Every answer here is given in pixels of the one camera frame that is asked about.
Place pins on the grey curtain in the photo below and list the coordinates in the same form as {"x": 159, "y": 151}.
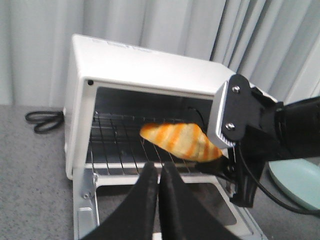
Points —
{"x": 274, "y": 43}

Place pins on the wire oven rack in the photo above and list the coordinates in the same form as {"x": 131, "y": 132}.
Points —
{"x": 116, "y": 148}

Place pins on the orange striped bread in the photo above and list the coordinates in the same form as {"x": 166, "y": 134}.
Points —
{"x": 183, "y": 140}

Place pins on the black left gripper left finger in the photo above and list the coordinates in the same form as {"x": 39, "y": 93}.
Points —
{"x": 134, "y": 218}

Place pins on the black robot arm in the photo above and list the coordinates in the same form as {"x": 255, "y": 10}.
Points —
{"x": 298, "y": 130}

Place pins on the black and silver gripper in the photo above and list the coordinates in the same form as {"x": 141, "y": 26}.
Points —
{"x": 242, "y": 121}

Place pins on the white Toshiba toaster oven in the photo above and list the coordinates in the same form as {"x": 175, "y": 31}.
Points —
{"x": 113, "y": 78}

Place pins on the toaster oven glass door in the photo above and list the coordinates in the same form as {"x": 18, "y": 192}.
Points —
{"x": 207, "y": 188}

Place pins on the light green plate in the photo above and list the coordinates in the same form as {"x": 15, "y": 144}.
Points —
{"x": 299, "y": 179}

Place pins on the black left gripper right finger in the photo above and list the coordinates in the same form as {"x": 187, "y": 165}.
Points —
{"x": 181, "y": 215}

